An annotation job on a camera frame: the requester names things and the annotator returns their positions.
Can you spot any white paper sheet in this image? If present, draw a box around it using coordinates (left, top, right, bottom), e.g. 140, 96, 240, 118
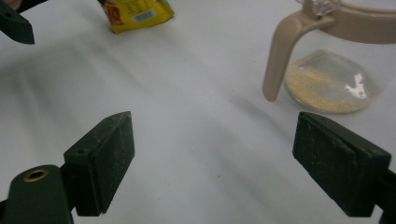
0, 0, 396, 224

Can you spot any yellow green snack packet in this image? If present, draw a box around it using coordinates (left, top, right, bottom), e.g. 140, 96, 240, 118
97, 0, 176, 35

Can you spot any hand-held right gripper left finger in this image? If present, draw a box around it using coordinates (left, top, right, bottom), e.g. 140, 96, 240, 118
63, 110, 135, 217

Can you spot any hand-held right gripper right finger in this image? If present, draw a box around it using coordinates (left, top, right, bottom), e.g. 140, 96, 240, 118
292, 111, 392, 218

